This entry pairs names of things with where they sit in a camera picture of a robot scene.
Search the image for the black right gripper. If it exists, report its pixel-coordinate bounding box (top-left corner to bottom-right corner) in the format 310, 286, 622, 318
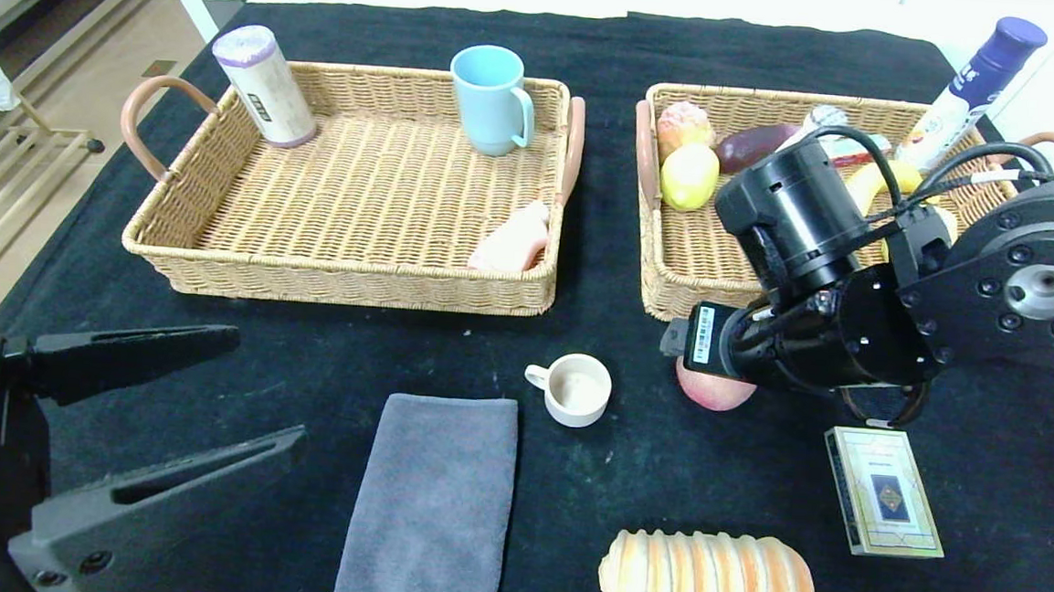
658, 298, 759, 380

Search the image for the red apple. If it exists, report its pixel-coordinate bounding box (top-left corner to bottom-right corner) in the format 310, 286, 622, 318
674, 355, 759, 414

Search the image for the small cream espresso cup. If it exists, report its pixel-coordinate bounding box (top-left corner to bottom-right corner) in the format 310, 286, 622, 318
521, 350, 615, 430

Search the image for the cream playing card box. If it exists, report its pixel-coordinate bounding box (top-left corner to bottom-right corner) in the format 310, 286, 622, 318
817, 425, 953, 561

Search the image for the white milk bottle green label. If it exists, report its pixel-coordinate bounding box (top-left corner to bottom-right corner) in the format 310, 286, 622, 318
797, 103, 852, 147

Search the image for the wicker basket holding food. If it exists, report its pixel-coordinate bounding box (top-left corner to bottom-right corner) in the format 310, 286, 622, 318
622, 80, 1054, 345

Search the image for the wicker basket holding household items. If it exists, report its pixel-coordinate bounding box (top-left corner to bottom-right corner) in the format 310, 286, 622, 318
110, 50, 590, 320

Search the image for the black table cloth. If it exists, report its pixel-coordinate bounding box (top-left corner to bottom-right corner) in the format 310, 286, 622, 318
0, 0, 1054, 592

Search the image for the yellow lemon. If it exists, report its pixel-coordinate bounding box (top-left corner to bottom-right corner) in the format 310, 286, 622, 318
928, 206, 962, 246
658, 141, 722, 215

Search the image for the pale pink object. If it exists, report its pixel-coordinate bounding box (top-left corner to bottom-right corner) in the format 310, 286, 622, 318
467, 196, 553, 275

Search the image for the dark purple eggplant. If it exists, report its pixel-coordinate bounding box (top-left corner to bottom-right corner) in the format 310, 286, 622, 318
715, 119, 804, 179

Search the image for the orange pink peach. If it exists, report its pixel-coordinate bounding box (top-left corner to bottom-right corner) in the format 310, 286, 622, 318
653, 100, 718, 166

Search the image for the striped bread loaf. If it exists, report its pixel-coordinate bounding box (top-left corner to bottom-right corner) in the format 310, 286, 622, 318
597, 525, 822, 592

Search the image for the red green snack pack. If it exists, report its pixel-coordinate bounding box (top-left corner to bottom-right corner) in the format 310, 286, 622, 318
827, 132, 894, 173

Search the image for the yellow banana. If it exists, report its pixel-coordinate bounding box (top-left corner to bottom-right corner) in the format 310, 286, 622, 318
843, 157, 925, 220

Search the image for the grey folded towel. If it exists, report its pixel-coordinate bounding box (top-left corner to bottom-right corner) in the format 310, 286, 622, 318
330, 389, 522, 592

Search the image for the light blue mug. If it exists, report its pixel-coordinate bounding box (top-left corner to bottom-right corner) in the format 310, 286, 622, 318
445, 42, 540, 159

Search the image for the cream folding rack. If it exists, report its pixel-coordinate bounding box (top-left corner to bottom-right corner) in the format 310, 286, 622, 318
0, 122, 106, 318

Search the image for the white bottle purple cap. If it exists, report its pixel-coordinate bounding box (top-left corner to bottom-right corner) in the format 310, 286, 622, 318
894, 10, 1050, 179

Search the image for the cream canister purple lid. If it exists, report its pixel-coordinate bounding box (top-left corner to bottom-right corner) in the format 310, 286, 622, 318
206, 23, 323, 151

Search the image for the smooth black camera cable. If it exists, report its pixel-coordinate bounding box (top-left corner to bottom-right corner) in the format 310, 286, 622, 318
803, 122, 909, 210

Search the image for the braided black arm cable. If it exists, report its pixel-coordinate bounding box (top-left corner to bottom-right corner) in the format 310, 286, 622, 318
860, 132, 1054, 242

